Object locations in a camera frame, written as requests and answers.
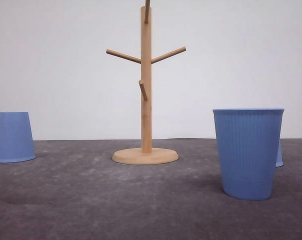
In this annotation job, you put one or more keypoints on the blue ribbed cup front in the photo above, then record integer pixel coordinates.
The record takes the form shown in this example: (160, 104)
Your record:
(247, 146)

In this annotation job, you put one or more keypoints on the wooden mug tree stand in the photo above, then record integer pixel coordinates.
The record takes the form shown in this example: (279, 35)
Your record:
(146, 154)

